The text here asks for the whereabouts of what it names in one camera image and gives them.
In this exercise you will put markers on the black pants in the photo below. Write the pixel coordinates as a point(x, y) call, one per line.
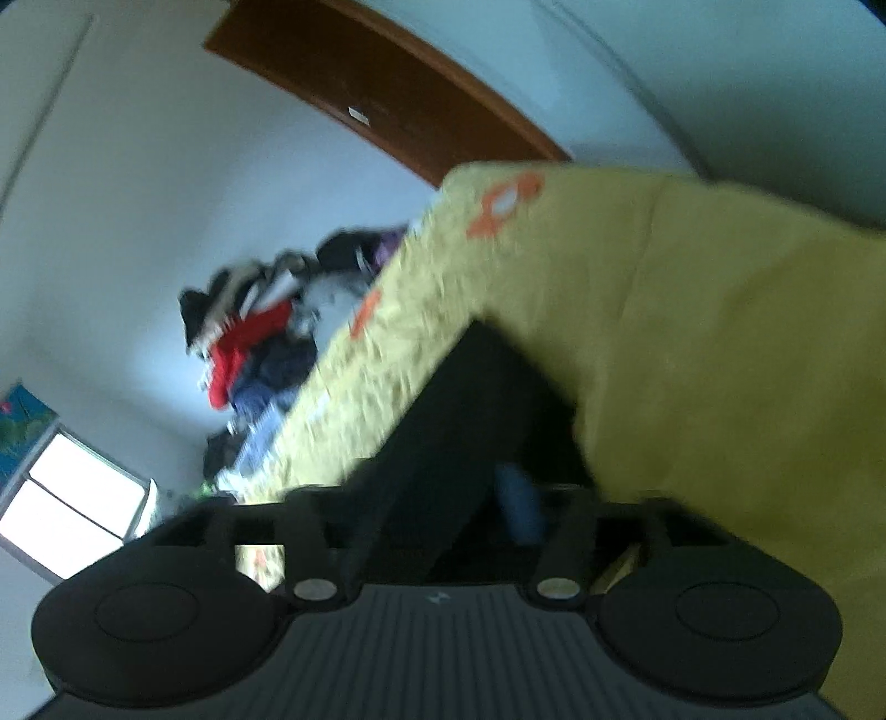
point(477, 401)

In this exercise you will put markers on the brown wooden door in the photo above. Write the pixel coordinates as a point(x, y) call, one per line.
point(387, 76)

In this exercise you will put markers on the blue printed cloth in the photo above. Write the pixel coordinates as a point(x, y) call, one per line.
point(21, 429)

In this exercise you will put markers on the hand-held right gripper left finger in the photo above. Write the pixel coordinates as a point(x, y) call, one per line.
point(306, 540)

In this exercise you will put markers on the pile of clothes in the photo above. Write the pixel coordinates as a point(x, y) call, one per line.
point(235, 346)

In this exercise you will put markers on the yellow carrot print bed cover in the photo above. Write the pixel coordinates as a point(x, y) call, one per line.
point(727, 346)

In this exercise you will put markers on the window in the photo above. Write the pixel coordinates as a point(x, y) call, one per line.
point(69, 498)

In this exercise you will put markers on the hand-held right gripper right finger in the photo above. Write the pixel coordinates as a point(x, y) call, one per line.
point(520, 507)

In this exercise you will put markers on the white wardrobe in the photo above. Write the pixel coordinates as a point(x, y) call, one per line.
point(761, 83)

